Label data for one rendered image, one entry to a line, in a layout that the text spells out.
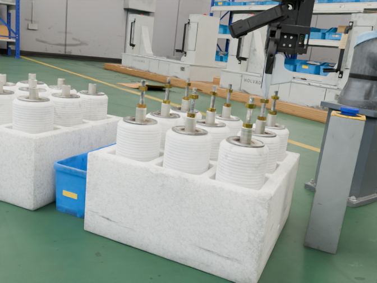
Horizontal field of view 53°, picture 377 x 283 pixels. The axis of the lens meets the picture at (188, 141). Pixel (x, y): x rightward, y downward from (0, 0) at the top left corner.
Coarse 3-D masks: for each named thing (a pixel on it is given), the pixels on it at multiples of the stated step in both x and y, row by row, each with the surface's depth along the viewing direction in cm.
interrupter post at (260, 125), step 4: (256, 120) 83; (260, 120) 83; (256, 124) 83; (260, 124) 82; (264, 124) 83; (256, 128) 83; (260, 128) 83; (264, 128) 83; (256, 132) 83; (260, 132) 83; (264, 132) 83
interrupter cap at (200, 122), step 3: (198, 120) 90; (201, 120) 90; (204, 120) 90; (198, 123) 86; (201, 123) 86; (204, 123) 88; (216, 123) 89; (219, 123) 89; (222, 123) 90; (207, 126) 85; (210, 126) 85; (213, 126) 85; (216, 126) 85; (219, 126) 85; (222, 126) 86; (225, 126) 87
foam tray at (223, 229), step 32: (96, 160) 79; (128, 160) 78; (160, 160) 80; (288, 160) 92; (96, 192) 80; (128, 192) 77; (160, 192) 74; (192, 192) 71; (224, 192) 68; (256, 192) 68; (288, 192) 91; (96, 224) 82; (128, 224) 78; (160, 224) 75; (192, 224) 72; (224, 224) 70; (256, 224) 67; (160, 256) 77; (192, 256) 74; (224, 256) 71; (256, 256) 68
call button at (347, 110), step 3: (342, 108) 82; (345, 108) 81; (348, 108) 81; (351, 108) 81; (354, 108) 81; (357, 108) 83; (342, 111) 82; (345, 111) 81; (348, 111) 81; (351, 111) 81; (354, 111) 81; (357, 111) 81; (345, 114) 82; (348, 114) 81; (351, 114) 81; (354, 114) 81
